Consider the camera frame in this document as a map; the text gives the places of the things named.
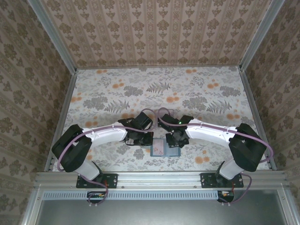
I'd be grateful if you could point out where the white pink VIP card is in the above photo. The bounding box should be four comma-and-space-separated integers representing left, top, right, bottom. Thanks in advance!
153, 140, 165, 156

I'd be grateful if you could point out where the teal card holder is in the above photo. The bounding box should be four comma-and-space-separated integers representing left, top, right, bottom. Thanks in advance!
150, 138, 181, 157

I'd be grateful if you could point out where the floral table covering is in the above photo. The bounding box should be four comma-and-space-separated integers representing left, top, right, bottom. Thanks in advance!
50, 66, 272, 172

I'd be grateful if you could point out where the black connector box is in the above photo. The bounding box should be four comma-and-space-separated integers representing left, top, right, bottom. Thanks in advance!
217, 190, 235, 203
86, 191, 107, 203

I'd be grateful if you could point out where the grey metal panel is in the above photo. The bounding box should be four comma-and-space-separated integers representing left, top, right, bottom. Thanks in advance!
22, 189, 296, 225

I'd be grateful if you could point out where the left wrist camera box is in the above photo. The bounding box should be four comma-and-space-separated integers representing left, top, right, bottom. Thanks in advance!
135, 112, 153, 130

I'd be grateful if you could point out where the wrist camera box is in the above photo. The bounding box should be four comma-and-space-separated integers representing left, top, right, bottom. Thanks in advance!
161, 114, 179, 128
135, 112, 153, 130

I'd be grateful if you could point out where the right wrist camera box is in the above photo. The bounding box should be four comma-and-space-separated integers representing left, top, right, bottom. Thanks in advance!
161, 114, 179, 128

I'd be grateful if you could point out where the aluminium mounting rail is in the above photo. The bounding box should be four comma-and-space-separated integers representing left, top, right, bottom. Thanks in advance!
34, 171, 289, 189

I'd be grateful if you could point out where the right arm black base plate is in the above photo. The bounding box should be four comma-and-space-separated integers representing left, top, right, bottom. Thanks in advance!
201, 172, 244, 188

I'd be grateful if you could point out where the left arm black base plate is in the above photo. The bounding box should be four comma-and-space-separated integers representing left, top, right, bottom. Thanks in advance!
76, 172, 118, 188

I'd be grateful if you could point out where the slotted grey cable duct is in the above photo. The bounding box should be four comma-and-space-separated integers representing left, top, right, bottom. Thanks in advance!
43, 190, 220, 200

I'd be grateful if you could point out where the aluminium table side rail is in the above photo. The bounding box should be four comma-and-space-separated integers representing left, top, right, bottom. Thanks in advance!
238, 69, 278, 171
44, 69, 78, 173

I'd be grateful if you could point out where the aluminium frame post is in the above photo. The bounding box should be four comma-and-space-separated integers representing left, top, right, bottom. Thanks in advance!
238, 0, 286, 72
26, 0, 78, 75

